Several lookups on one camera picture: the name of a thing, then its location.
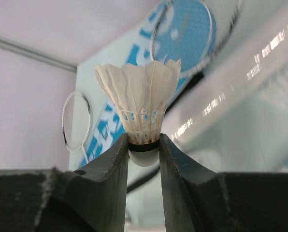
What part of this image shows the white racket on blue bag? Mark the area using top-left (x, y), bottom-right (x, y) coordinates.
top-left (149, 0), bottom-right (245, 78)

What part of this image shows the left aluminium frame post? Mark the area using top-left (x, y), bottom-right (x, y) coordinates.
top-left (0, 36), bottom-right (77, 73)

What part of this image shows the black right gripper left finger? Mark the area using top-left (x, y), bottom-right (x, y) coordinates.
top-left (0, 134), bottom-right (129, 232)

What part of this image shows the white racket black grip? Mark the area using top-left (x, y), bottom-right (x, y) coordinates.
top-left (62, 91), bottom-right (92, 162)

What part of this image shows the white shuttlecock tube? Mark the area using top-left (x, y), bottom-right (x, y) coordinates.
top-left (161, 2), bottom-right (288, 146)

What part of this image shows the blue racket cover bag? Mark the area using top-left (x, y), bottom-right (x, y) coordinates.
top-left (86, 0), bottom-right (216, 166)

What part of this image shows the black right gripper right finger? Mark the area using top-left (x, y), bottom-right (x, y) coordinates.
top-left (159, 134), bottom-right (288, 232)

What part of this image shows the shuttlecock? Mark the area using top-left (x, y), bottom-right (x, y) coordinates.
top-left (95, 59), bottom-right (181, 167)

